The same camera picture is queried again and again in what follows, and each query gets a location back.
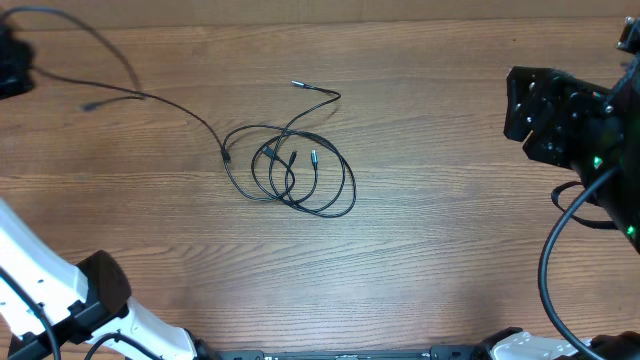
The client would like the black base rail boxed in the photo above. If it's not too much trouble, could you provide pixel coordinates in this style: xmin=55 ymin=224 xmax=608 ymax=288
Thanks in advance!
xmin=215 ymin=345 xmax=491 ymax=360

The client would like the black usb cable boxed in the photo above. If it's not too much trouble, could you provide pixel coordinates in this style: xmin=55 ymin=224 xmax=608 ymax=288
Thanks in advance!
xmin=221 ymin=79 xmax=358 ymax=219
xmin=0 ymin=5 xmax=232 ymax=164

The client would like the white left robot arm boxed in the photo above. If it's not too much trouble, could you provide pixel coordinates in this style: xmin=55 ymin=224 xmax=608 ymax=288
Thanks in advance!
xmin=1 ymin=203 xmax=216 ymax=360

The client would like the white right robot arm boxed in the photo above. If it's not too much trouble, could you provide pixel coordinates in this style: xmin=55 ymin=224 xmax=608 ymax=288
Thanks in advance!
xmin=455 ymin=18 xmax=639 ymax=337

